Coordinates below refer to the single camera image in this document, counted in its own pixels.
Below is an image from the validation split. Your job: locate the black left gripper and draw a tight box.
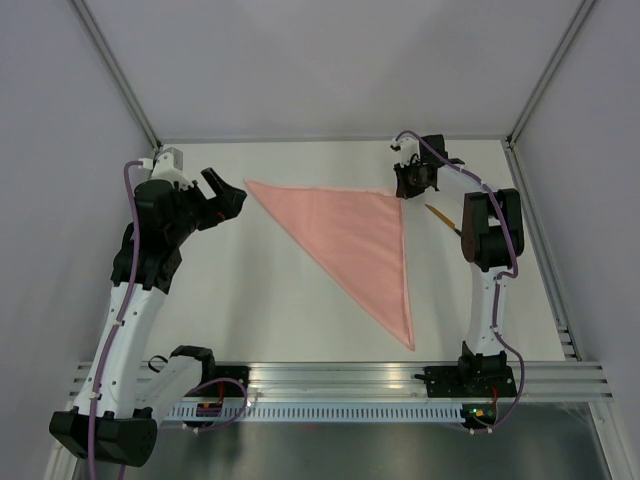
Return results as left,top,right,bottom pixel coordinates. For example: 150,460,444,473
166,168,246,245

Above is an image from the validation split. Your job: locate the knife with black handle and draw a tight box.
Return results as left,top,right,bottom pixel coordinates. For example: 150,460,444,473
425,204,462,237

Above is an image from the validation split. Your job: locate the pink cloth napkin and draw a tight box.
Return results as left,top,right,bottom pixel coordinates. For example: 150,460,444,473
245,180,415,351

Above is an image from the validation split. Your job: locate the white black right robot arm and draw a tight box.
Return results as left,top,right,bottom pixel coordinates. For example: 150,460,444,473
390,130,524,399

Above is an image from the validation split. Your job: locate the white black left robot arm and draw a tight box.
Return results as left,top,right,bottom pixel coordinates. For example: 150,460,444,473
49,167,247,478

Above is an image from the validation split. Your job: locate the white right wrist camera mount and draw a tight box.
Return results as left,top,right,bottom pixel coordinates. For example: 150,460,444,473
390,136,420,167

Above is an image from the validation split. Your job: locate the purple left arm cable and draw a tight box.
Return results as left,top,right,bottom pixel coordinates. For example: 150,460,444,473
87,160,250,480

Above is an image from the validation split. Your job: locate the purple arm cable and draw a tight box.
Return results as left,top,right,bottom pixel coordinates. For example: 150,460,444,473
397,130,525,436
87,160,250,480

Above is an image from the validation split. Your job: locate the aluminium right side rail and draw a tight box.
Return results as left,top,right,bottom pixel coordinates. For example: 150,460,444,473
501,137,583,362

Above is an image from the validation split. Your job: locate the aluminium rail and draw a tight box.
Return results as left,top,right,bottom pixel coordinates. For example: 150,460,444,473
501,137,583,362
67,362,614,404

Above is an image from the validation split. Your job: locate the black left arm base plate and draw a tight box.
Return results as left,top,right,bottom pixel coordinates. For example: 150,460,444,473
211,364,251,399

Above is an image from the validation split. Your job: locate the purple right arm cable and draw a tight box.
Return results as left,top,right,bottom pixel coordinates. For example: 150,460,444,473
397,130,525,436

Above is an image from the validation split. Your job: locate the aluminium front rail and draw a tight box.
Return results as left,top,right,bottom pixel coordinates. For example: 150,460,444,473
67,362,614,404

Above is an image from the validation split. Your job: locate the aluminium left corner post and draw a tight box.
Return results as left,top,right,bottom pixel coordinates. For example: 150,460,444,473
68,0,162,152

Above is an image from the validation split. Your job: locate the aluminium corner post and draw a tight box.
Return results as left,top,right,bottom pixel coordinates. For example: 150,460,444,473
68,0,162,152
504,0,599,149

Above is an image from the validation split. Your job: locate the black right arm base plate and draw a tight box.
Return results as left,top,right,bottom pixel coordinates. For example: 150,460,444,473
413,365,517,399

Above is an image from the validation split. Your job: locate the white slotted cable duct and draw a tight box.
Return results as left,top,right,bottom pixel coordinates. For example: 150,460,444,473
165,401,463,423

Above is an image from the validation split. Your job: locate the aluminium right corner post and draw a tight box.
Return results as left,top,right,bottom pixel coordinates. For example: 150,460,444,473
504,0,599,149

